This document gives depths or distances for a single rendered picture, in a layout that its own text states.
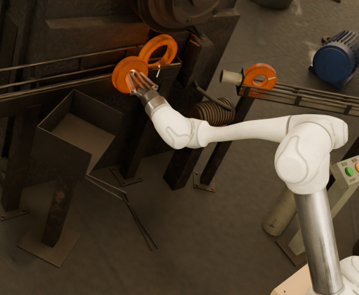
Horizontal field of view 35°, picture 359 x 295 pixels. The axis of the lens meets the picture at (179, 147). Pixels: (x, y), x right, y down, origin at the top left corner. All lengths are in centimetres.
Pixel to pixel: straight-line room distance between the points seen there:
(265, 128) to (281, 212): 101
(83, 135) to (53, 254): 60
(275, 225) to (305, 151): 130
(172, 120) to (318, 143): 60
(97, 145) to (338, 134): 85
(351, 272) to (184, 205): 106
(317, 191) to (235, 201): 130
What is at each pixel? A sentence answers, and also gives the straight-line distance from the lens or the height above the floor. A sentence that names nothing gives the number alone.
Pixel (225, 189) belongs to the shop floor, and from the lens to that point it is 303.
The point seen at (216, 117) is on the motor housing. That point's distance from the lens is 259.
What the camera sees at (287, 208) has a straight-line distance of 281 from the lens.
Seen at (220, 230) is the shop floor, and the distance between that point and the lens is 282.
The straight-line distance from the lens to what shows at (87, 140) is 207.
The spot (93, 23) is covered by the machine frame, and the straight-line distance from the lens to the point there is 219.
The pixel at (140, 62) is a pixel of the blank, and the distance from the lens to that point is 224.
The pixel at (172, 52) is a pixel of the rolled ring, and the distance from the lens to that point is 239.
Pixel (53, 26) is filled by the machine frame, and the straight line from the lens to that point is 210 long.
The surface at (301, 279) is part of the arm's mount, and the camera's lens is 231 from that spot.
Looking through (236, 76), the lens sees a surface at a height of 69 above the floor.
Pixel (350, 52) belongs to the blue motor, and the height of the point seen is 32.
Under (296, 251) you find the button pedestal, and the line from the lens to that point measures 291.
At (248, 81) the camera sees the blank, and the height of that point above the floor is 69.
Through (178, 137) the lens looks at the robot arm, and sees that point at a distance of 202.
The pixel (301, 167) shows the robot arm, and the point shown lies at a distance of 162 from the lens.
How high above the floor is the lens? 198
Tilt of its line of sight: 39 degrees down
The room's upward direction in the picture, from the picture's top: 24 degrees clockwise
